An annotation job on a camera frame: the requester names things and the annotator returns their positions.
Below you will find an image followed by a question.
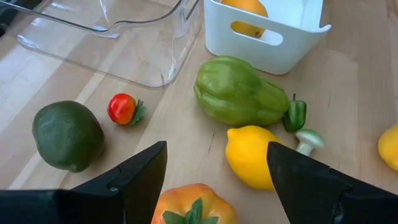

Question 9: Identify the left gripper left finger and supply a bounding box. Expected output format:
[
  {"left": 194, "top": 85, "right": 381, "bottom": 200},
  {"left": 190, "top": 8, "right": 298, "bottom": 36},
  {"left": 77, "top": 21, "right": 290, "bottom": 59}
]
[{"left": 0, "top": 140, "right": 169, "bottom": 224}]

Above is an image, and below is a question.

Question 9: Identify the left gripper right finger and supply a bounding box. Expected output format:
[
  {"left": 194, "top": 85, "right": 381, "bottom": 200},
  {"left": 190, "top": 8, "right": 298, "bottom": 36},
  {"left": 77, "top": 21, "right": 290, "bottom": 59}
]
[{"left": 266, "top": 141, "right": 398, "bottom": 224}]

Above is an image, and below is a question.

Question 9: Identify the orange tomato with green leaf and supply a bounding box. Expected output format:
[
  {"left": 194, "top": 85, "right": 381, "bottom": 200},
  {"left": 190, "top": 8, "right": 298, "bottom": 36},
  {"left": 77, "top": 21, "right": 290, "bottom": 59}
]
[{"left": 150, "top": 183, "right": 239, "bottom": 224}]

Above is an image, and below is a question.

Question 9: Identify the yellow lemon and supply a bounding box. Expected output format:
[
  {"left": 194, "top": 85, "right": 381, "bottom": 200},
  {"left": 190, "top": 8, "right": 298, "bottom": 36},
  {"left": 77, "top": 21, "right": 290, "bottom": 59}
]
[
  {"left": 377, "top": 123, "right": 398, "bottom": 172},
  {"left": 224, "top": 124, "right": 282, "bottom": 191}
]

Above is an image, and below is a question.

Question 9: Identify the small green bell pepper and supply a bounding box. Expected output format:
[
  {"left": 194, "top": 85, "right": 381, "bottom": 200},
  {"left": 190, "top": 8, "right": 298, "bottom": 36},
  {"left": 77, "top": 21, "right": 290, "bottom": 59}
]
[{"left": 282, "top": 93, "right": 308, "bottom": 133}]

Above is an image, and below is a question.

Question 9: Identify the small red strawberry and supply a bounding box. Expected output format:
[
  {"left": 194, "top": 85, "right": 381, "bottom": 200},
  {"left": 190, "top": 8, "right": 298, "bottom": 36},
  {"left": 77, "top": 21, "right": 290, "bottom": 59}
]
[{"left": 107, "top": 92, "right": 147, "bottom": 127}]

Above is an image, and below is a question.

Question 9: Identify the dark green avocado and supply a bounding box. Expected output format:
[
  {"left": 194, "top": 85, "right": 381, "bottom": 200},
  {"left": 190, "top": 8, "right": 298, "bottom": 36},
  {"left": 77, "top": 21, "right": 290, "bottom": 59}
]
[{"left": 32, "top": 100, "right": 106, "bottom": 174}]

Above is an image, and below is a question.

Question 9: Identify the light green chayote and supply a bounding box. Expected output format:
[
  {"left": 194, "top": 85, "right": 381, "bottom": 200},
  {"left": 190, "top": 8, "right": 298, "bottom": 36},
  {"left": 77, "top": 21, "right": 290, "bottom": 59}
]
[{"left": 193, "top": 55, "right": 290, "bottom": 127}]

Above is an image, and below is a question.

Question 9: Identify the orange mango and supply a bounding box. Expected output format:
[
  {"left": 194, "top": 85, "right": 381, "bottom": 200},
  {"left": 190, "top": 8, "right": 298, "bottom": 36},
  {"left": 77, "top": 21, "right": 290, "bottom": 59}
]
[{"left": 221, "top": 0, "right": 269, "bottom": 39}]

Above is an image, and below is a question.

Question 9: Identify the clear container with produce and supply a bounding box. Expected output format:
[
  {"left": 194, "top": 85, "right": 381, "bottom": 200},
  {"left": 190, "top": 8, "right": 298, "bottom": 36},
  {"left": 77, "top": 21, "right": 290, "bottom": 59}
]
[{"left": 203, "top": 0, "right": 332, "bottom": 76}]

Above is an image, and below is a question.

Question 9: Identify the clear plastic bin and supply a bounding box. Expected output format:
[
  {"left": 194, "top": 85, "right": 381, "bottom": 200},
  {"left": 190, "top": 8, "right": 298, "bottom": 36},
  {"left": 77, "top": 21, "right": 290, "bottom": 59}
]
[{"left": 0, "top": 0, "right": 205, "bottom": 90}]

